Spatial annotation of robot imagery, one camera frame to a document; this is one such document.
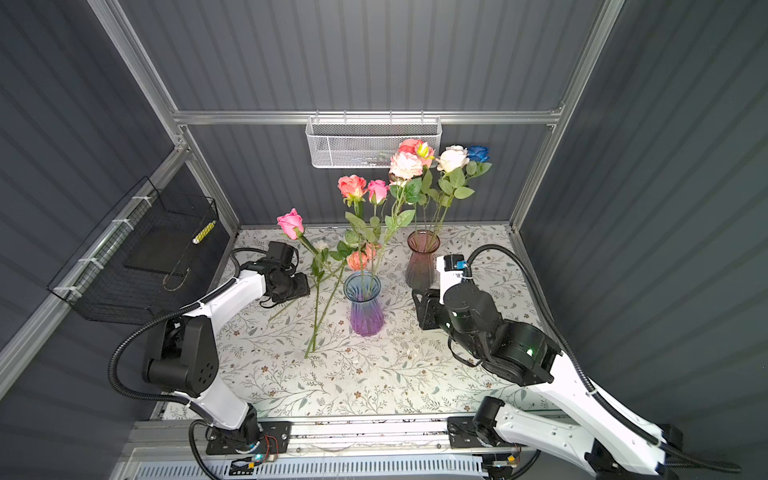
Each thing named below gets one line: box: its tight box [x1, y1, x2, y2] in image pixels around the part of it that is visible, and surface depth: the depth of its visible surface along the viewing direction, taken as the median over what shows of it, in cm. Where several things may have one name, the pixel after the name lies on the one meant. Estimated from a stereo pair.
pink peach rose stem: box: [338, 174, 370, 289], surface depth 75 cm
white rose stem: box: [429, 145, 475, 237], surface depth 77 cm
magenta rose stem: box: [277, 208, 319, 254], surface depth 64 cm
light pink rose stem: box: [374, 151, 423, 270], surface depth 70 cm
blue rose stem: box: [466, 145, 493, 181], surface depth 82 cm
